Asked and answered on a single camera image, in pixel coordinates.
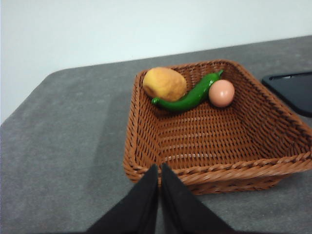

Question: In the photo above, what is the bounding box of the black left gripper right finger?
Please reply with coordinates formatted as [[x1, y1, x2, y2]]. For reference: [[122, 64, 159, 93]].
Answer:
[[158, 162, 234, 234]]

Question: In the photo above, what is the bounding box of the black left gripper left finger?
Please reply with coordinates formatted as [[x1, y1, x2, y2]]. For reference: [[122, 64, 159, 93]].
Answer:
[[85, 164, 159, 234]]

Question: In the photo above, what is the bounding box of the brown wicker basket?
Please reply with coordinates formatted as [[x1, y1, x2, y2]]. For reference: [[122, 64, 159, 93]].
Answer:
[[123, 59, 312, 195]]

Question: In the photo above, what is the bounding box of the green chili pepper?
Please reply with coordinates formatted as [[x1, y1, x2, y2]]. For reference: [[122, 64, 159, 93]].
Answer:
[[151, 70, 224, 113]]

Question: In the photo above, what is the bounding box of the brown egg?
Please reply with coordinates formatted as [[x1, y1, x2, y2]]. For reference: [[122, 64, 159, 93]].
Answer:
[[208, 79, 235, 107]]

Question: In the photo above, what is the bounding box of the black rectangular tray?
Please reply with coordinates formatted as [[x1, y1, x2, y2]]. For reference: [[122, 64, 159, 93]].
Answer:
[[261, 70, 312, 117]]

